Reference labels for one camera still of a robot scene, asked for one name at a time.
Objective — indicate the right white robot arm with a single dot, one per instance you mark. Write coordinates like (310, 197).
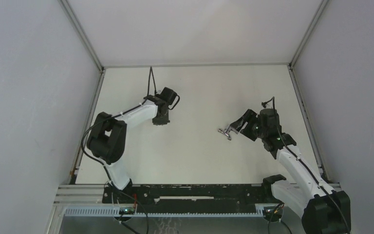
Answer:
(322, 209)

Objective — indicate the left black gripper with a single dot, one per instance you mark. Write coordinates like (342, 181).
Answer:
(164, 121)

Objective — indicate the white slotted cable duct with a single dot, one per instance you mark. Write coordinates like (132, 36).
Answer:
(92, 211)

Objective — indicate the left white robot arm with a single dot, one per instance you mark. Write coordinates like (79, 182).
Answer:
(105, 140)

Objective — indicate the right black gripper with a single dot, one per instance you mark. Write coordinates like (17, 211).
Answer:
(250, 116)

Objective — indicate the right green circuit board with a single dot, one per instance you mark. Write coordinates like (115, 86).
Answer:
(272, 211)

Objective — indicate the green circuit board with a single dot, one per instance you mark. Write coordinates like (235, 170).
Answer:
(272, 211)
(127, 211)

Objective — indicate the aluminium enclosure frame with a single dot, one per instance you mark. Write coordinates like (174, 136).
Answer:
(48, 78)

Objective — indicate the left green circuit board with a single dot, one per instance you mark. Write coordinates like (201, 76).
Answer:
(127, 211)

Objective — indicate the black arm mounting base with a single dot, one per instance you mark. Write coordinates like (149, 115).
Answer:
(201, 198)

